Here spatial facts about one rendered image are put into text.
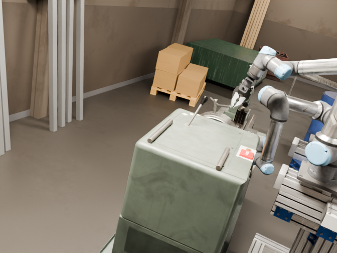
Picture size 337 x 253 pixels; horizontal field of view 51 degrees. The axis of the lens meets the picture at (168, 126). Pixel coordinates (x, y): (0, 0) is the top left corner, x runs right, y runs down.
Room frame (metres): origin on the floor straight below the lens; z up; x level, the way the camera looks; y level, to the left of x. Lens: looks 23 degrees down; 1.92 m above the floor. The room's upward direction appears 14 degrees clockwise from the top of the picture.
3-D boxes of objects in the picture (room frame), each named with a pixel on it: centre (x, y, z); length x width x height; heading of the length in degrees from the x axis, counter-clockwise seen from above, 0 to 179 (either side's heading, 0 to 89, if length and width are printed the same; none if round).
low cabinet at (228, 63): (8.03, -0.97, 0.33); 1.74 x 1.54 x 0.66; 159
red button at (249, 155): (1.46, -0.37, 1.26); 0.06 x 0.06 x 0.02; 75
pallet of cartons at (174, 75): (6.19, -0.03, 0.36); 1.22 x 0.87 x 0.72; 167
